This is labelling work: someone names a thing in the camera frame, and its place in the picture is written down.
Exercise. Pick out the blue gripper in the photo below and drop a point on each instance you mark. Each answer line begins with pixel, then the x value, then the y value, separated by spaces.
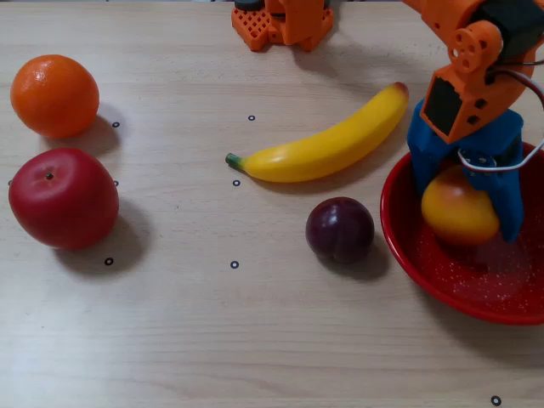
pixel 429 157

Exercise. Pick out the yellow orange peach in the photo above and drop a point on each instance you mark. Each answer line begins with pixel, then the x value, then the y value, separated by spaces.
pixel 457 217

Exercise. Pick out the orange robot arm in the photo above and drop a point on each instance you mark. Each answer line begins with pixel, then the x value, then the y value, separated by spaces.
pixel 472 47

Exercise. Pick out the orange robot base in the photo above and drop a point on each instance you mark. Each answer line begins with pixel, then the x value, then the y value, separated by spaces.
pixel 297 21

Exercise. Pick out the red speckled bowl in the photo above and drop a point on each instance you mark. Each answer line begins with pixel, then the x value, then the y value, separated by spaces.
pixel 467 285

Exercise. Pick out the dark purple plum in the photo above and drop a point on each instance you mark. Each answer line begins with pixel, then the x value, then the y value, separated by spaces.
pixel 340 229

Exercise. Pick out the yellow banana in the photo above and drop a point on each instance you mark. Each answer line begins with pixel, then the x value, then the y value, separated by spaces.
pixel 323 149

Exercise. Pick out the red apple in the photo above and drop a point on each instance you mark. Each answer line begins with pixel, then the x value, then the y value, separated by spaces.
pixel 64 200

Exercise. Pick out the orange fruit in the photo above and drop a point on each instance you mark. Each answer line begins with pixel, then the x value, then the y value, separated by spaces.
pixel 54 95

